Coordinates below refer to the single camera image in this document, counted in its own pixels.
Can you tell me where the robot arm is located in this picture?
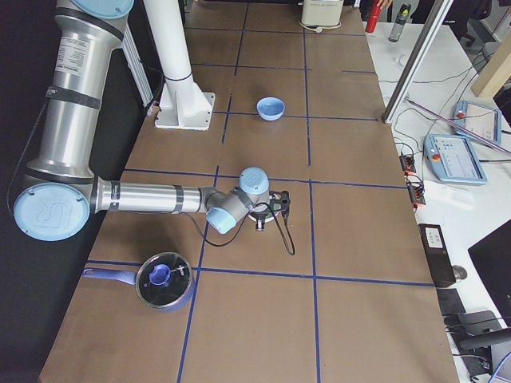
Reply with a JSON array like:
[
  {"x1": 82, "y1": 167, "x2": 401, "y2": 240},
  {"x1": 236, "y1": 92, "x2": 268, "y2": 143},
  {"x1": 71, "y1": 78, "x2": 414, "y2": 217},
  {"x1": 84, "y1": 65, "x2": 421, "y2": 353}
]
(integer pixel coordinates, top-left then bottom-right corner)
[{"x1": 12, "y1": 1, "x2": 283, "y2": 242}]

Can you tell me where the black monitor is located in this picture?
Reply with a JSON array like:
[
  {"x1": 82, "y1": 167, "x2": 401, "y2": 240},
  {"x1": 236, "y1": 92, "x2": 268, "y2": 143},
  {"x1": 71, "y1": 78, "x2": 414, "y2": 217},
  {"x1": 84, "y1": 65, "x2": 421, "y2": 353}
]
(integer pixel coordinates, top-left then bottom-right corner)
[{"x1": 468, "y1": 223, "x2": 510, "y2": 323}]

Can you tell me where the blue saucepan with lid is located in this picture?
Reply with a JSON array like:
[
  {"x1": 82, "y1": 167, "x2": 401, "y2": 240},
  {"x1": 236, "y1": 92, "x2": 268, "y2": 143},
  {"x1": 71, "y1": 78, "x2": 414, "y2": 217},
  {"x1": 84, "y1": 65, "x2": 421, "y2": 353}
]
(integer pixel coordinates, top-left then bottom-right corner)
[{"x1": 82, "y1": 252, "x2": 196, "y2": 312}]

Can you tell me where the blue bowl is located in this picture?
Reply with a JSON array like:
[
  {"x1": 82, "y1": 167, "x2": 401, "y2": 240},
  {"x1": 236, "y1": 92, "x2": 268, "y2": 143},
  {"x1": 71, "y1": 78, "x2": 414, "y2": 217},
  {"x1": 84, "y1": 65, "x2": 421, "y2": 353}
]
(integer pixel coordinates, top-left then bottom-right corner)
[{"x1": 256, "y1": 97, "x2": 286, "y2": 121}]

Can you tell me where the teach pendant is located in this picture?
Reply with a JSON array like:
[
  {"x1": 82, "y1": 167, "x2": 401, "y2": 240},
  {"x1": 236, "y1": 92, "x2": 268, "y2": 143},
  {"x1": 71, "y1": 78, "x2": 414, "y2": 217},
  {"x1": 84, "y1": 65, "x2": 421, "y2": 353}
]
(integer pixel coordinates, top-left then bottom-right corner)
[
  {"x1": 424, "y1": 134, "x2": 487, "y2": 184},
  {"x1": 453, "y1": 100, "x2": 502, "y2": 144}
]

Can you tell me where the far teach pendant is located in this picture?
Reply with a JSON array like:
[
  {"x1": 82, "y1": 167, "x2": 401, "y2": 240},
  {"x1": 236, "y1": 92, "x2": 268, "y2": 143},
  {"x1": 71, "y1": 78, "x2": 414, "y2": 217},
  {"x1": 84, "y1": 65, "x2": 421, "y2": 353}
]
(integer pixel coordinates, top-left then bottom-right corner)
[{"x1": 453, "y1": 100, "x2": 502, "y2": 144}]

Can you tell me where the silver toaster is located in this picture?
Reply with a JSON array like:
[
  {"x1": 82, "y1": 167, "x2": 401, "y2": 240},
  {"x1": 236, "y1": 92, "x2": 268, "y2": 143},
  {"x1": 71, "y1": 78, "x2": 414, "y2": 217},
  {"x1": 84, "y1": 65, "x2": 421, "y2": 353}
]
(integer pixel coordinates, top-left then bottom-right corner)
[{"x1": 300, "y1": 0, "x2": 343, "y2": 28}]

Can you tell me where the pink grabber stick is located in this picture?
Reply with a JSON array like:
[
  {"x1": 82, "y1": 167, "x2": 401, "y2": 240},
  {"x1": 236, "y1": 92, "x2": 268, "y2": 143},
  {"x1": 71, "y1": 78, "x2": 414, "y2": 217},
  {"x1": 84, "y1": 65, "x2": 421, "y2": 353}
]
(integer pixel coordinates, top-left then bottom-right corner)
[{"x1": 406, "y1": 98, "x2": 511, "y2": 156}]

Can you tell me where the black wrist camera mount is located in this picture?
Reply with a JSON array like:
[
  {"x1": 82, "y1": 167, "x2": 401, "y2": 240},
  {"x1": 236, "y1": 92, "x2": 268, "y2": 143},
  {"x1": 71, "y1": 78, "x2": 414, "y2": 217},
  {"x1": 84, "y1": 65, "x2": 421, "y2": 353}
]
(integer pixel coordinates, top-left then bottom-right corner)
[{"x1": 270, "y1": 191, "x2": 291, "y2": 219}]

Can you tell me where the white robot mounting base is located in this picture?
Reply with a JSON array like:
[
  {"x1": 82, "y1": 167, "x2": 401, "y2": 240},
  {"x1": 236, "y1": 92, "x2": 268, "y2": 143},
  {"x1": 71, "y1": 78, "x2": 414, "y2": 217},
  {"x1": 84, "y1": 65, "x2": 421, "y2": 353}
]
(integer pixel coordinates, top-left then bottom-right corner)
[{"x1": 145, "y1": 1, "x2": 216, "y2": 131}]

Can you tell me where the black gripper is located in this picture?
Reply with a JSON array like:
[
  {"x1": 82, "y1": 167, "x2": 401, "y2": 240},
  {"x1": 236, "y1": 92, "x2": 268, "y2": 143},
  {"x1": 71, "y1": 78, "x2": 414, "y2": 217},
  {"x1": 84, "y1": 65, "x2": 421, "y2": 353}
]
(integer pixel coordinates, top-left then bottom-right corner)
[{"x1": 255, "y1": 201, "x2": 279, "y2": 232}]

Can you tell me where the green bowl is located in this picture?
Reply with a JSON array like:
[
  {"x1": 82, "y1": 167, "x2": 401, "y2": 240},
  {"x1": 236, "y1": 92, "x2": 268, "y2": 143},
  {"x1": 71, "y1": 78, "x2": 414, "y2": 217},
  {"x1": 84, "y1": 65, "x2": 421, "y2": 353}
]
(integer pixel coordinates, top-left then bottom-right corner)
[{"x1": 249, "y1": 206, "x2": 274, "y2": 223}]

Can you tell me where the clear water bottle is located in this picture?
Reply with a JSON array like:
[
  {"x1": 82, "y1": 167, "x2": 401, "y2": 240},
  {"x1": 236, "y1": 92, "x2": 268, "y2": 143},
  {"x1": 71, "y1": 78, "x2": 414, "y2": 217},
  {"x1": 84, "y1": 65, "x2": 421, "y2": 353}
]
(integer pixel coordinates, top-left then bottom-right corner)
[{"x1": 388, "y1": 3, "x2": 411, "y2": 42}]

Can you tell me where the red bottle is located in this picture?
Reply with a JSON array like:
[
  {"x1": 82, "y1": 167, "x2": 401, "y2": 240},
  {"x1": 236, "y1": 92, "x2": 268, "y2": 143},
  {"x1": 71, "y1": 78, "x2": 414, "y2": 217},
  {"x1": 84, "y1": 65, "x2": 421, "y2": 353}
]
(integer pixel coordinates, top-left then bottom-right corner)
[{"x1": 365, "y1": 0, "x2": 382, "y2": 34}]

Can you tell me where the aluminium frame post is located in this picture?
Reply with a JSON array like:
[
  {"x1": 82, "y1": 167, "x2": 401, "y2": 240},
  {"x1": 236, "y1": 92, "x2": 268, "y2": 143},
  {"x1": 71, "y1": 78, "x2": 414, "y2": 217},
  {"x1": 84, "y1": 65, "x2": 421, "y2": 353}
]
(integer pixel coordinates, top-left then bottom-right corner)
[{"x1": 382, "y1": 0, "x2": 453, "y2": 124}]

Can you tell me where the near teach pendant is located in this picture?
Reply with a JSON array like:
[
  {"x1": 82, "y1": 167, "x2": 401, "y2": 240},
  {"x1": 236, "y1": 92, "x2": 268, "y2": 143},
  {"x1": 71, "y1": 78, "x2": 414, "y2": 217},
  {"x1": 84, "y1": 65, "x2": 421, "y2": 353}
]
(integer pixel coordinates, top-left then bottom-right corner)
[{"x1": 424, "y1": 134, "x2": 487, "y2": 184}]

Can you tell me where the black cable connector block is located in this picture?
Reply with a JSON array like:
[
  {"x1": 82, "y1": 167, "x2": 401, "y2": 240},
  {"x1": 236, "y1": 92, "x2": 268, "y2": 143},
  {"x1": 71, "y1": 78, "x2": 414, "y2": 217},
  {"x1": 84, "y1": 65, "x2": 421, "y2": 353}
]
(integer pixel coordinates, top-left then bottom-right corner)
[{"x1": 399, "y1": 154, "x2": 426, "y2": 210}]

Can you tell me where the black power adapter box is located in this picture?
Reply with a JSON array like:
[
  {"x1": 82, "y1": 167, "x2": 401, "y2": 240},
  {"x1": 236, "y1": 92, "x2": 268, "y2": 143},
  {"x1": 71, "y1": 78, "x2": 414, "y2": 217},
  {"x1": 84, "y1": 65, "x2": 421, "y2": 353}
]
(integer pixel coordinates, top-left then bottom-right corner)
[{"x1": 418, "y1": 223, "x2": 456, "y2": 288}]

